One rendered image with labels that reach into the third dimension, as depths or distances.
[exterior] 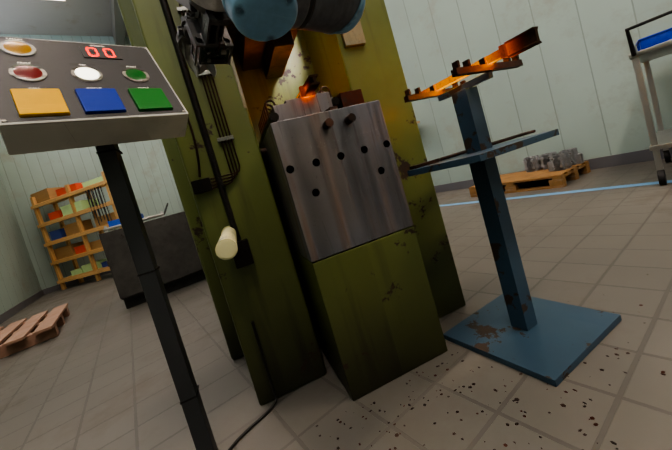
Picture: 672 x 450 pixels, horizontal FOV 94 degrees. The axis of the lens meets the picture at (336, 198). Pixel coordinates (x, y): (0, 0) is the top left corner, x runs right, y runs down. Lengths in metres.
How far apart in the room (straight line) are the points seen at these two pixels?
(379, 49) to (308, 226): 0.81
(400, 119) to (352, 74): 0.27
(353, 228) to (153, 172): 9.26
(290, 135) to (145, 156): 9.26
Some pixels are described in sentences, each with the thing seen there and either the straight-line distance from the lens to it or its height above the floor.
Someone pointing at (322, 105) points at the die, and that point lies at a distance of 1.11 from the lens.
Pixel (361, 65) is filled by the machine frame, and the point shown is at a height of 1.11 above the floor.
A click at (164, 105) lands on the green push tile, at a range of 0.90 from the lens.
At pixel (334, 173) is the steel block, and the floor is 0.72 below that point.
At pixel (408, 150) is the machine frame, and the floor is 0.73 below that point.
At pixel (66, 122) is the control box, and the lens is 0.84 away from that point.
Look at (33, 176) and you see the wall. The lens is 10.20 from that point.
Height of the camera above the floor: 0.70
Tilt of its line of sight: 3 degrees down
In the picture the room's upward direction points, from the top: 16 degrees counter-clockwise
